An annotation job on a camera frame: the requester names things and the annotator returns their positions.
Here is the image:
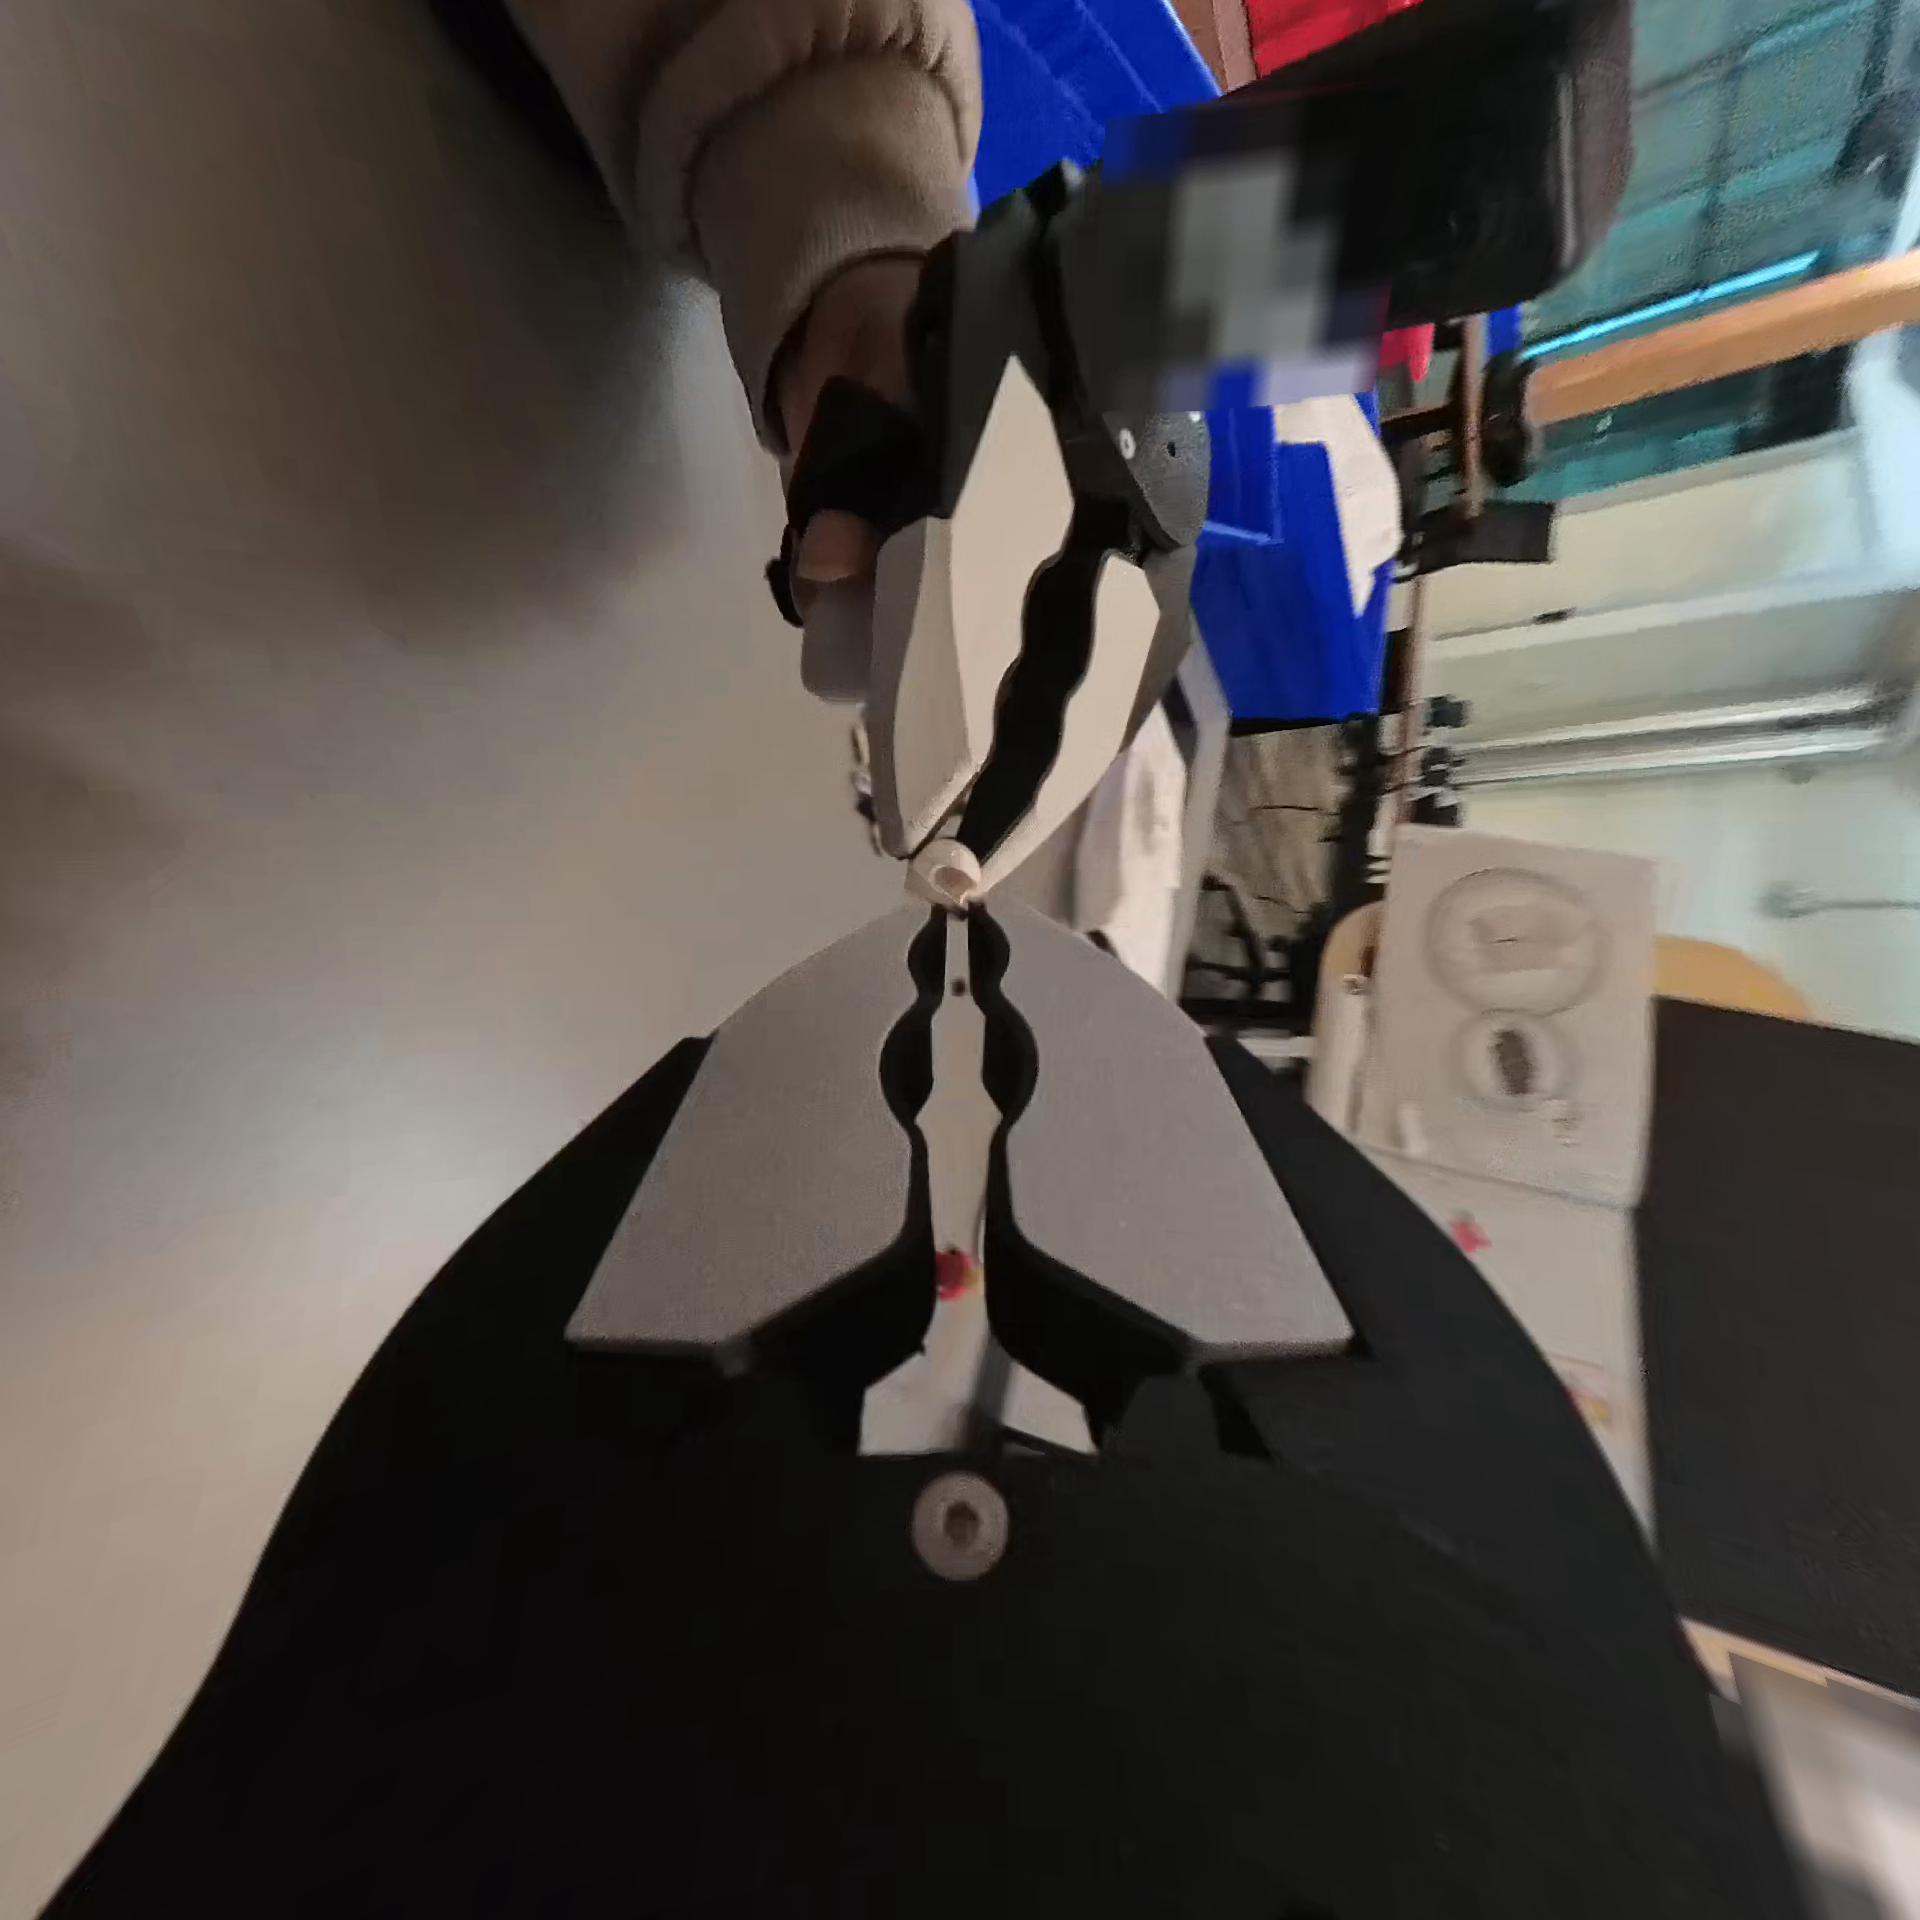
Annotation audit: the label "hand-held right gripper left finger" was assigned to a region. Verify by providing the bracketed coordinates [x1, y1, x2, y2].
[564, 903, 957, 1448]

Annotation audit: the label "white booklet stand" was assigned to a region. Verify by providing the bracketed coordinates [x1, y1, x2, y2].
[1303, 896, 1397, 1143]

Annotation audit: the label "wide blue plastic bin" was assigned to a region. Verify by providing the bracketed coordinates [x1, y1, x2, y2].
[1191, 392, 1393, 729]

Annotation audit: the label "printed white paper bag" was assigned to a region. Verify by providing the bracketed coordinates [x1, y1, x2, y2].
[1042, 718, 1199, 938]

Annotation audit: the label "white paper sheets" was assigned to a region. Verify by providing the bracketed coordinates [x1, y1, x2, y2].
[1332, 420, 1407, 618]

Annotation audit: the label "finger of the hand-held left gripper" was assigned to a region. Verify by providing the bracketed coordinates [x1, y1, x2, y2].
[864, 352, 1085, 864]
[957, 538, 1199, 888]

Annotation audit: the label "person's left hand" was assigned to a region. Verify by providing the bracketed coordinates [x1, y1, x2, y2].
[761, 258, 932, 629]

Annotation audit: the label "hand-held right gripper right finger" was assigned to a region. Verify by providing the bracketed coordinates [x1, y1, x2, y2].
[966, 901, 1359, 1453]

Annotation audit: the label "instruction booklet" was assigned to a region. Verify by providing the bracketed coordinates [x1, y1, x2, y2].
[1375, 830, 1660, 1208]

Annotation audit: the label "person's left forearm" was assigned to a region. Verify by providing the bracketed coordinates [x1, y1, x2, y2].
[502, 0, 988, 453]

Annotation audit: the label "red plastic bin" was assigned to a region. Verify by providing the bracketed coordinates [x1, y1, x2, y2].
[1240, 0, 1441, 85]

